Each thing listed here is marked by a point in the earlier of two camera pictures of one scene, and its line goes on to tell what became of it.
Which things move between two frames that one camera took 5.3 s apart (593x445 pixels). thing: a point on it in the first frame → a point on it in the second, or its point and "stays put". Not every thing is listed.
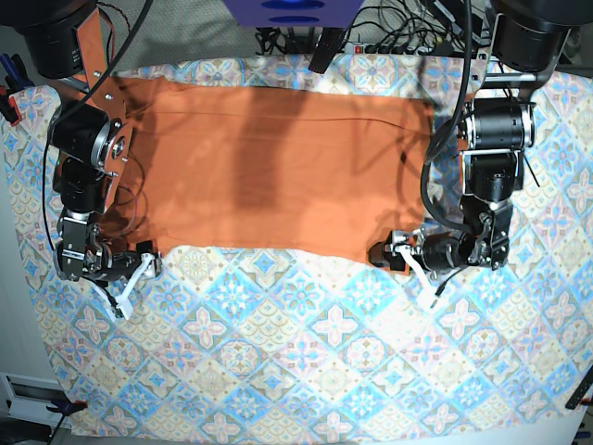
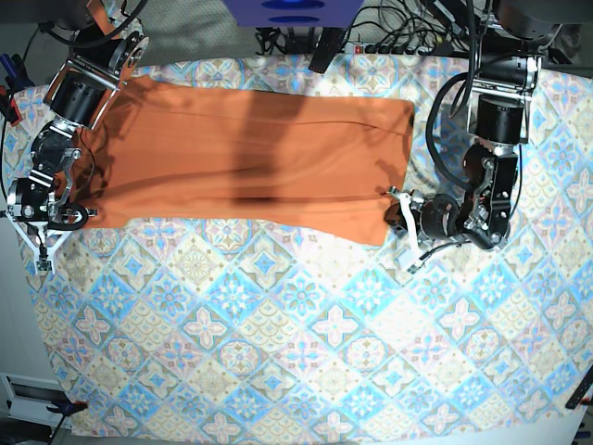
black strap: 327,46 stays put
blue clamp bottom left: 65,409 stays put
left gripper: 125,262 → 67,216
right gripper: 440,251 → 439,215
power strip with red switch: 360,48 stays put
